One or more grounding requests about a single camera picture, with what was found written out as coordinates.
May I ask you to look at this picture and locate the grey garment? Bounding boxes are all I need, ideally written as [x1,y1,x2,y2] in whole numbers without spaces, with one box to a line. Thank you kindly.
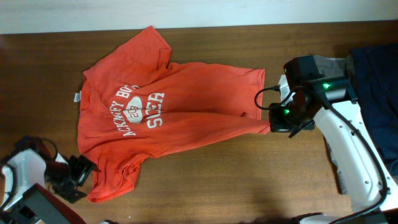
[314,55,361,196]

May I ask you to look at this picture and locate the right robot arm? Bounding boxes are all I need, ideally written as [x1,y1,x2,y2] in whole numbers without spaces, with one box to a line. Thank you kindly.
[269,55,397,223]

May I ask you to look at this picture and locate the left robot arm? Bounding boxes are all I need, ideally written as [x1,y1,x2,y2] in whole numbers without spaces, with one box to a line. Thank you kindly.
[1,136,96,224]

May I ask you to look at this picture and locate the red printed t-shirt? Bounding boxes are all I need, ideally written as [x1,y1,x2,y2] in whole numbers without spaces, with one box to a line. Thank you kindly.
[77,27,270,203]

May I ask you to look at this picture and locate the navy blue garment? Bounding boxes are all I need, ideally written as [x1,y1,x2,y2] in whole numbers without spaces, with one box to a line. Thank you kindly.
[351,43,397,177]

